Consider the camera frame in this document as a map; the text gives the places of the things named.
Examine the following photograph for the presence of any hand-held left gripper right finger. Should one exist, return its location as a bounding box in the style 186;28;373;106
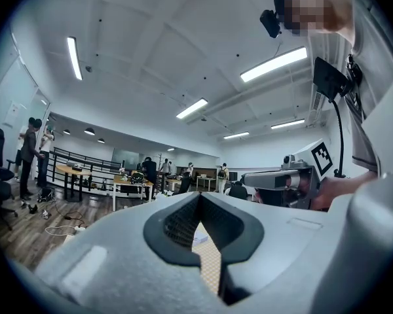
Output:
201;192;350;314

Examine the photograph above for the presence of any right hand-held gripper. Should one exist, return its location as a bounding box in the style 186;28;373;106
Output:
240;138;334;210

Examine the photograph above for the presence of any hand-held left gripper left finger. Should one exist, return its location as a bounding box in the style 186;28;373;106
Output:
35;192;227;314

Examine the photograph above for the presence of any person's right forearm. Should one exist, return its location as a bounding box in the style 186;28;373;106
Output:
346;169;381;196

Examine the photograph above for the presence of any person's right hand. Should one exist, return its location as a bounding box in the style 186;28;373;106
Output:
317;177;354;211

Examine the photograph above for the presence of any white desk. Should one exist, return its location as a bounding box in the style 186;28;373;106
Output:
195;175;217;192

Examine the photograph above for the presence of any blue white tissue pack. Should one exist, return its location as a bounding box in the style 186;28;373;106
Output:
192;230;210;245

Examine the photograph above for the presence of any wooden-top white table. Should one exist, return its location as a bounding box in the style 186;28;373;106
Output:
165;177;184;192
113;175;155;211

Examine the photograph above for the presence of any white air vent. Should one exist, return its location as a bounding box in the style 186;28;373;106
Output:
309;91;325;126

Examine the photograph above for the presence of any round wooden table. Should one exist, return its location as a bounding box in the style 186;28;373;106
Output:
55;164;92;203

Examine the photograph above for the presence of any black metal railing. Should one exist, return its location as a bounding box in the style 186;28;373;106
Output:
47;146;125;196

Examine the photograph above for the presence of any black screen on gooseneck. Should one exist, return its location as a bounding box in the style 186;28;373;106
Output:
313;56;352;179

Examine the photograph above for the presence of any person's grey shirt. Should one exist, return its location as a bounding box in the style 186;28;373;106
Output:
343;0;393;173

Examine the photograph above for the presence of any person's head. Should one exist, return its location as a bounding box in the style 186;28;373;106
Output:
274;0;354;42

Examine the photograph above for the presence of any black power cable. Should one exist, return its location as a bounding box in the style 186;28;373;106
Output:
64;210;85;224

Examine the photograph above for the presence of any white power cable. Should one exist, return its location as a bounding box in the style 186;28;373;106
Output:
45;226;77;237

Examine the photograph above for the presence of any black wire basket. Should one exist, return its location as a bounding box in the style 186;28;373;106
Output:
37;187;56;204

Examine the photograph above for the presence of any black head camera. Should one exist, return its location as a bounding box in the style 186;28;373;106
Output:
260;9;282;39

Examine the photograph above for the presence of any white wall notice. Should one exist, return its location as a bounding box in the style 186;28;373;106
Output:
3;101;22;127

